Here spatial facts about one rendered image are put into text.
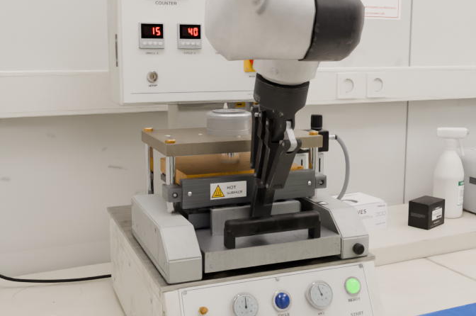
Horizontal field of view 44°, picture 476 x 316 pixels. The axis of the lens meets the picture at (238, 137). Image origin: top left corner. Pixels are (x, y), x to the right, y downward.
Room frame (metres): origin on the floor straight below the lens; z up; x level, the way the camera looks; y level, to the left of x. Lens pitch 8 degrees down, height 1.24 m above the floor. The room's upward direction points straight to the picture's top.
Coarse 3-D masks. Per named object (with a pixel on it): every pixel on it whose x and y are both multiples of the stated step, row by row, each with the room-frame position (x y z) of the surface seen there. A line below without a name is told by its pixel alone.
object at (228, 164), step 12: (192, 156) 1.07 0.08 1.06; (204, 156) 1.07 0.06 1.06; (216, 156) 1.07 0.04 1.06; (228, 156) 1.00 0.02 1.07; (240, 156) 1.07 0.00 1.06; (180, 168) 0.96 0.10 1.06; (192, 168) 0.96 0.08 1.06; (204, 168) 0.96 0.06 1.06; (216, 168) 0.96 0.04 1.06; (228, 168) 0.96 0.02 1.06; (240, 168) 0.96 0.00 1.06; (300, 168) 0.97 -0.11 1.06
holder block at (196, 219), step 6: (300, 204) 0.97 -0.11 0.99; (180, 210) 0.94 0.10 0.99; (186, 210) 0.93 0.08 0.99; (300, 210) 0.97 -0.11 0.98; (186, 216) 0.91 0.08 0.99; (192, 216) 0.90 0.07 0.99; (198, 216) 0.91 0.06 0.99; (204, 216) 0.91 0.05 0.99; (192, 222) 0.90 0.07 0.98; (198, 222) 0.91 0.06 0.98; (204, 222) 0.91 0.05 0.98; (198, 228) 0.91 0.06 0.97
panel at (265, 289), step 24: (360, 264) 0.88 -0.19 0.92; (192, 288) 0.78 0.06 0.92; (216, 288) 0.79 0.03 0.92; (240, 288) 0.80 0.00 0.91; (264, 288) 0.81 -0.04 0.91; (288, 288) 0.83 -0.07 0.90; (336, 288) 0.85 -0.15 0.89; (360, 288) 0.86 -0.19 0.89; (192, 312) 0.77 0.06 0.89; (216, 312) 0.78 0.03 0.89; (264, 312) 0.80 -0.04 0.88; (288, 312) 0.81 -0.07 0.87; (312, 312) 0.82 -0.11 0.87; (336, 312) 0.83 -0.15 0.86; (360, 312) 0.85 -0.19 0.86
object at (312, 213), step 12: (264, 216) 0.84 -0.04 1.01; (276, 216) 0.84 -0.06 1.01; (288, 216) 0.84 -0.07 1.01; (300, 216) 0.85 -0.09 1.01; (312, 216) 0.86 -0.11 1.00; (228, 228) 0.81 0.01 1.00; (240, 228) 0.81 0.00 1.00; (252, 228) 0.82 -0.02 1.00; (264, 228) 0.83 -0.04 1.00; (276, 228) 0.83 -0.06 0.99; (288, 228) 0.84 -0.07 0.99; (300, 228) 0.85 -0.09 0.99; (312, 228) 0.86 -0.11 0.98; (228, 240) 0.81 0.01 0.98
